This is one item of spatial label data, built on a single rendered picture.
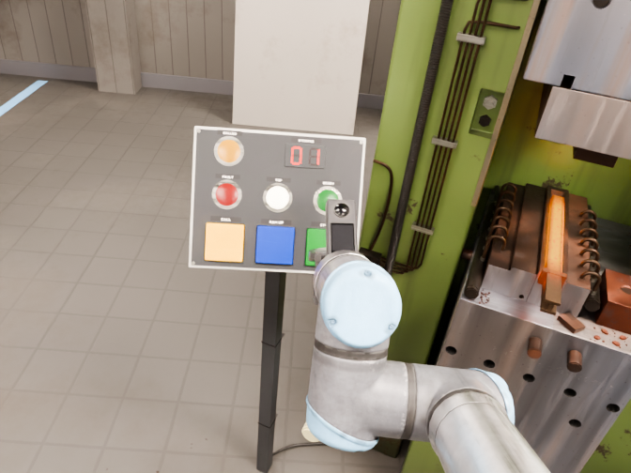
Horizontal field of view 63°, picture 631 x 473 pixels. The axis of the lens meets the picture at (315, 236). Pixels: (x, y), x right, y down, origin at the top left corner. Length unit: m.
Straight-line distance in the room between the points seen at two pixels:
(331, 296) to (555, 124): 0.59
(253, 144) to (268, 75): 3.00
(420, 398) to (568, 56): 0.62
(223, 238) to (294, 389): 1.13
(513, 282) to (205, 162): 0.68
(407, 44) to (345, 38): 2.85
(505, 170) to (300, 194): 0.73
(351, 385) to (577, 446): 0.86
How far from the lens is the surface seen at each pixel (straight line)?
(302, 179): 1.04
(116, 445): 1.98
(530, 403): 1.31
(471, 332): 1.20
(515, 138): 1.54
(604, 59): 0.99
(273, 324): 1.33
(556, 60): 0.99
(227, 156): 1.04
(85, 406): 2.10
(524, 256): 1.20
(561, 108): 1.01
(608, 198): 1.61
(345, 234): 0.78
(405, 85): 1.18
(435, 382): 0.64
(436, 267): 1.36
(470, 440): 0.54
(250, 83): 4.05
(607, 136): 1.03
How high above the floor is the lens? 1.62
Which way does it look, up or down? 35 degrees down
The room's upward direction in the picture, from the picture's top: 6 degrees clockwise
